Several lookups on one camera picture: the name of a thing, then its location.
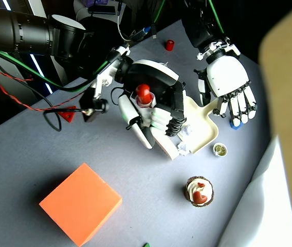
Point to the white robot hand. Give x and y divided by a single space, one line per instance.
159 74
225 74

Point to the cream plastic dustpan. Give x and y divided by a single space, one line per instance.
205 128

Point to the red toy cylinder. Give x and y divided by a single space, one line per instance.
169 45

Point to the black usb plug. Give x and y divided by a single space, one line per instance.
154 32

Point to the blue usb plug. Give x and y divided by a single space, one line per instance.
142 32

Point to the blue toy block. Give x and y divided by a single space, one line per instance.
237 126

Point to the crumpled white paper ball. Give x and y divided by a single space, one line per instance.
183 149
187 130

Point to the tan board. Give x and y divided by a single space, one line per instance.
290 77

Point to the small blue patterned toy bowl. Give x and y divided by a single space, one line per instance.
220 149

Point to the white robot body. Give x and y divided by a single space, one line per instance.
84 13

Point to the red triangle block with holes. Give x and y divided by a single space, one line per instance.
68 114

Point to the toy cupcake with white cream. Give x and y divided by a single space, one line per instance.
199 191

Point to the grey table cloth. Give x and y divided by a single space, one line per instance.
135 193

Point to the white backdrop sheet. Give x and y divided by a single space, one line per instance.
264 205

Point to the orange box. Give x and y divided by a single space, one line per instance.
80 203

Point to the green triangle block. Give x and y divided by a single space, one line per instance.
147 245

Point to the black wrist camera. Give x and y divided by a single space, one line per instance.
93 108

